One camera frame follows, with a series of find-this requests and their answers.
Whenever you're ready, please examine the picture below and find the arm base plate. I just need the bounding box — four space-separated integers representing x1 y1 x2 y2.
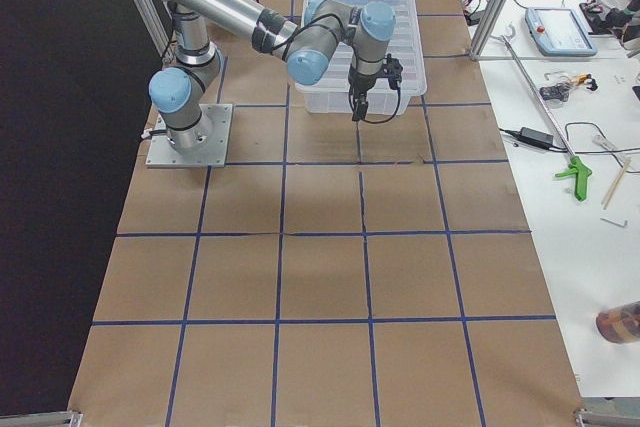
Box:
145 103 234 168

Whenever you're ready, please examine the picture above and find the green handled reacher tool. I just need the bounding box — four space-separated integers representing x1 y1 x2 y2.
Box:
496 35 592 202

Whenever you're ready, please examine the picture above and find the clear plastic box lid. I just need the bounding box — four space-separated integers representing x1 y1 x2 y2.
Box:
295 0 427 97

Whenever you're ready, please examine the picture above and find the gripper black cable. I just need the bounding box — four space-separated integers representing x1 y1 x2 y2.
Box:
199 0 405 125

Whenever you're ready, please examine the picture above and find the blue teach pendant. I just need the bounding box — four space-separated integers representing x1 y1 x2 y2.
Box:
524 7 598 57

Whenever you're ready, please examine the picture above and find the brown patterned cylinder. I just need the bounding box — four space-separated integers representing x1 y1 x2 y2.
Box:
595 301 639 344

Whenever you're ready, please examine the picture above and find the black power adapter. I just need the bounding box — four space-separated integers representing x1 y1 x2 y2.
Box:
500 127 562 151

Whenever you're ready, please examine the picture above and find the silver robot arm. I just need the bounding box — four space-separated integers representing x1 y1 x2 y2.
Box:
149 0 402 154

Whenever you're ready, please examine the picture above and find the grey corner bracket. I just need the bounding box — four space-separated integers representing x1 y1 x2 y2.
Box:
574 409 640 427
0 411 84 427

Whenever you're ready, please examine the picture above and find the wooden chopstick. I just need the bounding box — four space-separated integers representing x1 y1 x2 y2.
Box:
601 158 632 210

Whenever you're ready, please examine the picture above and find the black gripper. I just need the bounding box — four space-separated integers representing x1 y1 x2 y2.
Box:
348 54 403 121

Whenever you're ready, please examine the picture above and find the silver hex key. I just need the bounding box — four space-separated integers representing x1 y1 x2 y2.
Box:
600 217 628 228

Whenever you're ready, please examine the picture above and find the grey corner bracket left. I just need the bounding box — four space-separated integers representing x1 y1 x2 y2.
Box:
0 411 84 427

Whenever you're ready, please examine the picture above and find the small black gadget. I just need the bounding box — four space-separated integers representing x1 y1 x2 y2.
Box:
539 83 572 102

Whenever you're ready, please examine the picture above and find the grey corner bracket right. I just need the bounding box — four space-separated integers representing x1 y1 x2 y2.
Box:
574 409 640 427

